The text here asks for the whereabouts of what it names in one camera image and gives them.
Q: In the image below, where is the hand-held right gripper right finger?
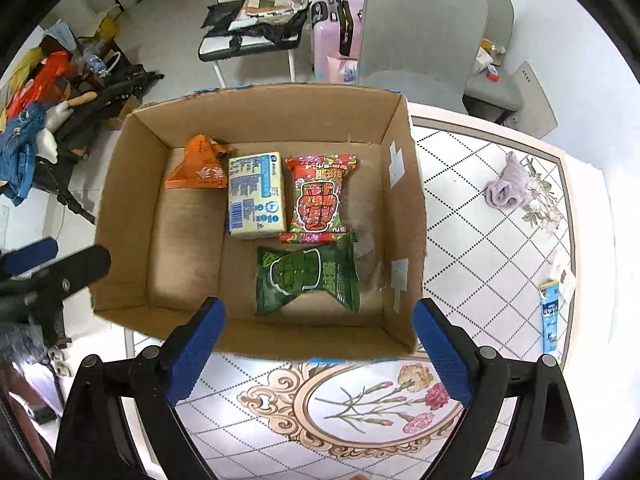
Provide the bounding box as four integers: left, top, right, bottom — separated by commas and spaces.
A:
412, 297, 586, 480

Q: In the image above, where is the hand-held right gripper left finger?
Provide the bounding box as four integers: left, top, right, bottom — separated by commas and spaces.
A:
52, 296, 227, 480

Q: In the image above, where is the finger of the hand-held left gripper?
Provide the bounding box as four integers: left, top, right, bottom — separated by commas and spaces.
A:
0, 238, 60, 282
25, 244, 112, 307

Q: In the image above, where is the brown cardboard box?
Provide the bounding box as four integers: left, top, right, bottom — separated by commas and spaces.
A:
90, 82, 428, 363

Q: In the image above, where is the blue and white packet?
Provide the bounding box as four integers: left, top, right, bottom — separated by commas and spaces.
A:
539, 280, 576, 359

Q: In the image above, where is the purple sock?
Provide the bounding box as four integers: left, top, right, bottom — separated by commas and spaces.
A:
482, 151, 533, 209

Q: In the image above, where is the blue denim clothing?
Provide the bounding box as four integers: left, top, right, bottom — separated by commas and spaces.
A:
0, 104, 48, 207

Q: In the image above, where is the green snack packet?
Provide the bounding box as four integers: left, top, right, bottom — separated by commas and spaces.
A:
254, 237, 362, 317

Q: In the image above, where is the white plush doll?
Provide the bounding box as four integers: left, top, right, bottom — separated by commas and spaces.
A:
35, 89, 98, 165

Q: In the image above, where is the small white tag packet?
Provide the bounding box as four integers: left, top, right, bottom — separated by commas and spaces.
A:
547, 252, 577, 293

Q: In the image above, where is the orange snack packet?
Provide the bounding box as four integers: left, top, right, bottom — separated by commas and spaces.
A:
164, 134, 235, 191

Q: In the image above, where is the black rack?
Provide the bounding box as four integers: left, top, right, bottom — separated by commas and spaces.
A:
30, 62, 166, 226

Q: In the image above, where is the pale yellow boxed packet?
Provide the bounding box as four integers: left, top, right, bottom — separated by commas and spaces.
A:
227, 151, 291, 239

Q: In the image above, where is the red plastic bag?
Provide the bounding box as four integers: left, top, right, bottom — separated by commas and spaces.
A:
7, 51, 72, 116

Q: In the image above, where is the yellow cloth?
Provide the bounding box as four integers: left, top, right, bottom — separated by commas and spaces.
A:
0, 46, 48, 91

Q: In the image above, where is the red snack packet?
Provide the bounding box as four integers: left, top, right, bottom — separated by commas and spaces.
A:
279, 154, 362, 246

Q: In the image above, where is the clear water bottle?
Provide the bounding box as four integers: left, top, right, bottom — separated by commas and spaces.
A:
82, 47, 112, 78

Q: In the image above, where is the yellow plastic bag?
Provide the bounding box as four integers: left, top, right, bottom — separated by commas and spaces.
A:
95, 10, 123, 43

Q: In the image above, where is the grey board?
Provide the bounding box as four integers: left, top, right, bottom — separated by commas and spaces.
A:
504, 60, 559, 141

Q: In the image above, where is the small grey chair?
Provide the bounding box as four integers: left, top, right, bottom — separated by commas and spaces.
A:
462, 0, 524, 115

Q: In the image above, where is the black bag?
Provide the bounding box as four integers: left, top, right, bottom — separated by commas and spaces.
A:
201, 1, 251, 31

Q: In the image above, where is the pink printed bag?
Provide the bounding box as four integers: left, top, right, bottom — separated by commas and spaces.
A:
326, 54, 361, 86

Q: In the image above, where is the pile of papers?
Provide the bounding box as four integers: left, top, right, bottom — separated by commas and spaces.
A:
227, 0, 310, 31

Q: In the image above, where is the large grey chair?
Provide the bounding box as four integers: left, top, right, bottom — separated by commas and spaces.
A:
357, 0, 492, 111

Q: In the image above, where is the pink suitcase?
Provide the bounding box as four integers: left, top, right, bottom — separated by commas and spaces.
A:
310, 0, 364, 83

